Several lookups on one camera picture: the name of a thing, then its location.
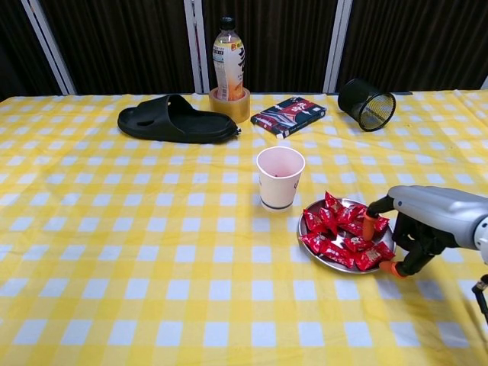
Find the aluminium frame post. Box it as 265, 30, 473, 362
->
323, 0, 354, 94
21, 0, 77, 95
183, 0, 210, 94

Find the black mesh pen holder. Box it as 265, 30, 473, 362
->
337, 78, 397, 133

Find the orange drink plastic bottle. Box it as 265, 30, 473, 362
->
211, 15, 246, 102

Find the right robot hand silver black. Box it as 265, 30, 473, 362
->
361, 185, 488, 280

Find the brown packing tape roll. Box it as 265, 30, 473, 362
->
208, 86, 252, 124

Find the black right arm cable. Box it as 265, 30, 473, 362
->
471, 273, 488, 325

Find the white paper cup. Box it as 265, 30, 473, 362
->
255, 146, 307, 213

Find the black red snack packet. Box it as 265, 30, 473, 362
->
250, 95, 328, 140

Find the round metal plate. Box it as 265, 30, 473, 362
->
297, 197, 397, 272

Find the black corrugated partition panel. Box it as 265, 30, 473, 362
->
338, 0, 488, 92
0, 0, 68, 101
200, 0, 339, 94
37, 0, 196, 95

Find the black rubber slipper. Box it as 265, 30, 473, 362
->
117, 94, 242, 145

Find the yellow white checkered tablecloth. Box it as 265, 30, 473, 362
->
0, 89, 488, 366

